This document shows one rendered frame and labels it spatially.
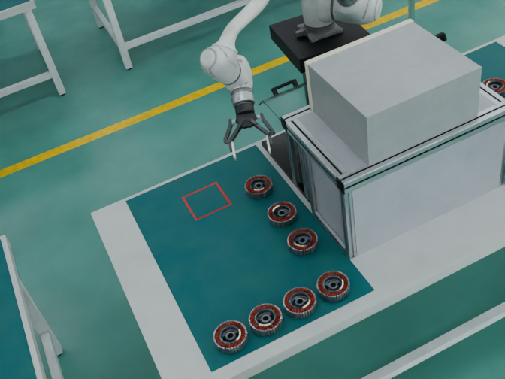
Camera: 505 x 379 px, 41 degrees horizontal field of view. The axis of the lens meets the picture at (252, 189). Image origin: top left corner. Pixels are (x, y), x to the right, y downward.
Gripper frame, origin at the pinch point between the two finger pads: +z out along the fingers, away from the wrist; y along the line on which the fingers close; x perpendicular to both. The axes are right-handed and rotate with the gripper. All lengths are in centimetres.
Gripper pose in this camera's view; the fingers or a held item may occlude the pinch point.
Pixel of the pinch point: (252, 153)
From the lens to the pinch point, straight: 259.1
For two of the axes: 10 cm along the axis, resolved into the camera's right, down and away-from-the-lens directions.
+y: -9.8, 1.8, 0.6
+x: -1.1, -2.9, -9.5
